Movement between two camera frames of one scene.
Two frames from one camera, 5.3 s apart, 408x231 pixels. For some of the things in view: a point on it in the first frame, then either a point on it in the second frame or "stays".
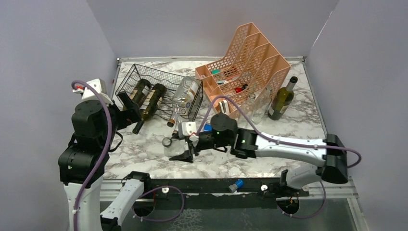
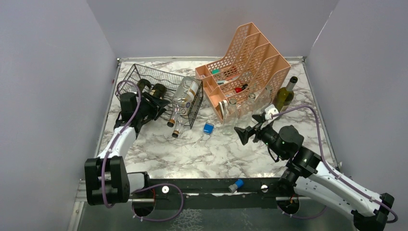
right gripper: x=185 y=156 -> x=245 y=134
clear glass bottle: x=173 y=147 -> x=230 y=117
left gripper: x=132 y=115 -> x=156 y=105
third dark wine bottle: x=139 y=89 stays
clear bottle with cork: x=172 y=121 stays
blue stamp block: x=207 y=127 stays
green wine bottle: x=283 y=99 stays
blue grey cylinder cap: x=234 y=187 stays
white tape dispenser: x=224 y=107 stays
